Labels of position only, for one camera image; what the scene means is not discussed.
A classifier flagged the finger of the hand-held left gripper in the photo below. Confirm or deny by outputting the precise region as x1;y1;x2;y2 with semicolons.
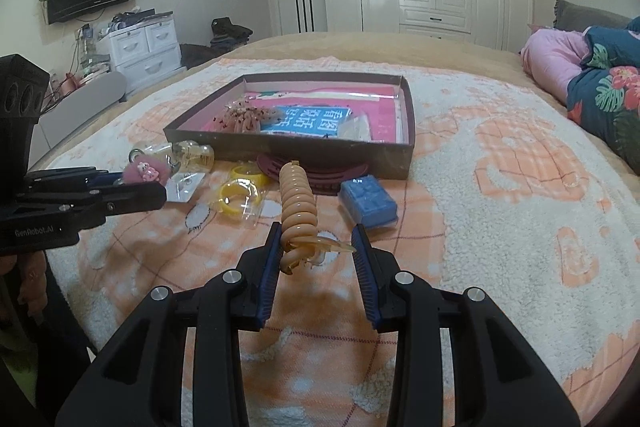
65;182;167;230
25;167;125;192

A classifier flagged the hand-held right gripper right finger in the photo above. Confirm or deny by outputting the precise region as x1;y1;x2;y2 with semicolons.
350;226;583;427

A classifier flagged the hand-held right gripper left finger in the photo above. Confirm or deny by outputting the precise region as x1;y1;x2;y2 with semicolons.
54;222;283;427

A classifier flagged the beige spiral hair claw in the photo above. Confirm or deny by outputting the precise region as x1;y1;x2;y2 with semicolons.
277;161;358;277

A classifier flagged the brown cardboard box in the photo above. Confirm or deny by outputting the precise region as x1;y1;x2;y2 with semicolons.
164;74;416;182

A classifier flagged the maroon slotted hair accessory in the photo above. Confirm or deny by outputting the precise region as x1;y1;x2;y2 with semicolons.
256;151;371;195

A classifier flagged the person's left hand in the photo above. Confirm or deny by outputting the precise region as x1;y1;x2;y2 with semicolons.
0;252;48;323

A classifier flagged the clear plastic packet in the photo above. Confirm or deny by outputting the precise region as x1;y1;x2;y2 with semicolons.
165;169;208;204

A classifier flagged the grey bench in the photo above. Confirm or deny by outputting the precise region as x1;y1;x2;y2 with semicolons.
37;72;128;152

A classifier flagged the clear yellowish bottle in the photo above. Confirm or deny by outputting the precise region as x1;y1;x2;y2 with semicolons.
172;139;216;172

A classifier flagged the blue rectangular box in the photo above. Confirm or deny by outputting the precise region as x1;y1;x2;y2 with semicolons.
339;176;399;228

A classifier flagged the cluttered small shelf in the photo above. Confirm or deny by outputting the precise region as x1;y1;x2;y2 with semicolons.
75;24;111;82

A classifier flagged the yellow bangle in clear wrap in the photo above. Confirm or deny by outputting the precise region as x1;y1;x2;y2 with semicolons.
216;163;272;224

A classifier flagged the brown dotted scrunchie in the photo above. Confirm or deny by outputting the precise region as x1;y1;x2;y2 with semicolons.
217;103;276;134

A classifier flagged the white drawer cabinet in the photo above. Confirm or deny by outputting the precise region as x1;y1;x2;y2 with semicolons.
97;14;182;95

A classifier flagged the clutter on drawer cabinet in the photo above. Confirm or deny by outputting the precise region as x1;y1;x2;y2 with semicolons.
107;7;173;32

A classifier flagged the dark brown bundle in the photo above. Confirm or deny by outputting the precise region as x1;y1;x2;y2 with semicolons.
180;43;221;70

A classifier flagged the small clear plastic bag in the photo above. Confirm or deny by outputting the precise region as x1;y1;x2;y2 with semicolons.
340;112;373;142

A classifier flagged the orange and white blanket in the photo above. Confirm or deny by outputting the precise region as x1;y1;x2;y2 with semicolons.
45;57;640;427

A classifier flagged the pink book with blue label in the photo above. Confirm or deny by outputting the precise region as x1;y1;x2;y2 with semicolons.
202;89;401;142

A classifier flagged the pile of dark clothes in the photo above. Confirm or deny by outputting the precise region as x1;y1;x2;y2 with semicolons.
210;17;255;52

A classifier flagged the bed with beige sheet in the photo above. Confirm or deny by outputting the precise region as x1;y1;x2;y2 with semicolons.
30;32;640;427

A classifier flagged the dark floral quilt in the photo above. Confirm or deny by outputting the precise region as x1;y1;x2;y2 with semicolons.
566;17;640;175

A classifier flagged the grey pillow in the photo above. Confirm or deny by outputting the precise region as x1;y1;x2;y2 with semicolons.
552;0;636;32

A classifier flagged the pink fluffy keychain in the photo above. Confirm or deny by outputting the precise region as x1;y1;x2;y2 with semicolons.
122;157;173;185

